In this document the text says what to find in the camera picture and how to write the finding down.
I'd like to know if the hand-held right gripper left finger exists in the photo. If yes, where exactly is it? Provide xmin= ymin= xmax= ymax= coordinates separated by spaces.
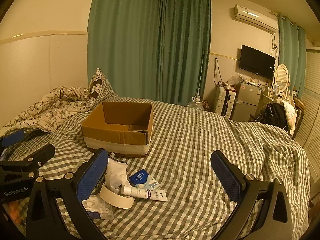
xmin=26 ymin=148 xmax=110 ymax=240

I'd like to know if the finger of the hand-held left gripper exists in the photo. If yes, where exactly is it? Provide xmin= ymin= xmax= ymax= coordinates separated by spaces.
xmin=0 ymin=130 xmax=25 ymax=148
xmin=0 ymin=144 xmax=56 ymax=180

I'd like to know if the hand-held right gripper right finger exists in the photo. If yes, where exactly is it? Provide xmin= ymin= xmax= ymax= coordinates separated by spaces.
xmin=211 ymin=150 xmax=293 ymax=240

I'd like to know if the cream masking tape roll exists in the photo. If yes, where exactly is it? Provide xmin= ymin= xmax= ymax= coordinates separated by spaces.
xmin=99 ymin=182 xmax=135 ymax=209

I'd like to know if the white sock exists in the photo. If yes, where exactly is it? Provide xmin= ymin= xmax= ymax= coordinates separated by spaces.
xmin=104 ymin=158 xmax=128 ymax=190

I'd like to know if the clear cotton swab packet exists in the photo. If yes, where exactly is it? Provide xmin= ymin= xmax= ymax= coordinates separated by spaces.
xmin=81 ymin=196 xmax=114 ymax=220

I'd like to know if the blue tissue packet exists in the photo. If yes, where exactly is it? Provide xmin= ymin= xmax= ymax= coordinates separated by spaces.
xmin=129 ymin=170 xmax=161 ymax=190

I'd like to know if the brown cardboard box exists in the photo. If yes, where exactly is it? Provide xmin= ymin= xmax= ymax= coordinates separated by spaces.
xmin=80 ymin=101 xmax=154 ymax=159

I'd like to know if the white cream tube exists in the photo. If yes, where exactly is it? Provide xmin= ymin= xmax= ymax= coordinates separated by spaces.
xmin=121 ymin=186 xmax=168 ymax=202

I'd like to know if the floral white blanket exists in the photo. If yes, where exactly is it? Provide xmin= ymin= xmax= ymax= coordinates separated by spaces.
xmin=0 ymin=85 xmax=97 ymax=134

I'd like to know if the white suitcase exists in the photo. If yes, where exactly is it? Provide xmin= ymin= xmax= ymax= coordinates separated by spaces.
xmin=214 ymin=87 xmax=237 ymax=117

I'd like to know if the clear water jug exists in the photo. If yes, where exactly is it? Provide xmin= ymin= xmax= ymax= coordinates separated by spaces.
xmin=187 ymin=95 xmax=204 ymax=111

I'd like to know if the silver fridge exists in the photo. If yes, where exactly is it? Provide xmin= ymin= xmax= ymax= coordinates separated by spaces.
xmin=230 ymin=81 xmax=266 ymax=121

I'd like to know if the white jacket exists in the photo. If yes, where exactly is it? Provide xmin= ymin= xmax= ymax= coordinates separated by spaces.
xmin=274 ymin=99 xmax=297 ymax=137

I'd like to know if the cream dressing table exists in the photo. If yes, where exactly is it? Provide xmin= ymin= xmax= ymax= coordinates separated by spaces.
xmin=260 ymin=85 xmax=298 ymax=107

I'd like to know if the brown patterned pillow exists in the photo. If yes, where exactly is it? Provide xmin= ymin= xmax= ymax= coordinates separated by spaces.
xmin=89 ymin=68 xmax=104 ymax=101

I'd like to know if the clear plastic bag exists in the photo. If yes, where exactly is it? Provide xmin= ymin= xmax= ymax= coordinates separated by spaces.
xmin=226 ymin=72 xmax=242 ymax=86

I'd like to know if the white pole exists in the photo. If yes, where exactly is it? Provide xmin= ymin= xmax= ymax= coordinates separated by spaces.
xmin=197 ymin=51 xmax=205 ymax=98

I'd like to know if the white louvered door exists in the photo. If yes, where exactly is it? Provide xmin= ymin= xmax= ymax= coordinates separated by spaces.
xmin=294 ymin=49 xmax=320 ymax=167

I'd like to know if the white oval mirror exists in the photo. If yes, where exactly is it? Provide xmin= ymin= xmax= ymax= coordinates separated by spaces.
xmin=274 ymin=64 xmax=291 ymax=93

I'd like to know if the green corner curtain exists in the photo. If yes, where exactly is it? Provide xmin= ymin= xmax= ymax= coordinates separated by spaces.
xmin=160 ymin=0 xmax=212 ymax=105

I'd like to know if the green window curtain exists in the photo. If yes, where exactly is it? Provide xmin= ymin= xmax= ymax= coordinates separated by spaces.
xmin=277 ymin=14 xmax=307 ymax=98

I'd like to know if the wide green curtain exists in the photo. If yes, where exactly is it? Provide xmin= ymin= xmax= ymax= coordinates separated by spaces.
xmin=87 ymin=0 xmax=163 ymax=103

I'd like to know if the white air conditioner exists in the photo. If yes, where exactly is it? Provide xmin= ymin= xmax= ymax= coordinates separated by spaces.
xmin=234 ymin=4 xmax=279 ymax=34

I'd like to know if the hanging wall cable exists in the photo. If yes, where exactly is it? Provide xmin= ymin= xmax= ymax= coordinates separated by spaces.
xmin=213 ymin=57 xmax=223 ymax=86

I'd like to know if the black wall television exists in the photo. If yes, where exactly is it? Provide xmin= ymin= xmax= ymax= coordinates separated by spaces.
xmin=239 ymin=44 xmax=276 ymax=80

